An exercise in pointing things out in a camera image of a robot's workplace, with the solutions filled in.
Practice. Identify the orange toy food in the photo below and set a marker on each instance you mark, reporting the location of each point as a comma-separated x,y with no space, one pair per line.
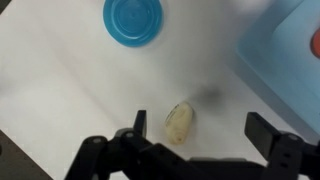
316,43

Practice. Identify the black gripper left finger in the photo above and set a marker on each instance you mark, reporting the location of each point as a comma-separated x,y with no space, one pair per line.
133,150

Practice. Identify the light blue toy sink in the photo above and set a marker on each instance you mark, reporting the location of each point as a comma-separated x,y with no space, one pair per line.
286,66

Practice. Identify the blue toy plate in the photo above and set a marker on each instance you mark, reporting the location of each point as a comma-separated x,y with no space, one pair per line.
133,20

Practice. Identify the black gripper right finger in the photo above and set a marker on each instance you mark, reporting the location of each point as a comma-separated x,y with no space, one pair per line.
283,150

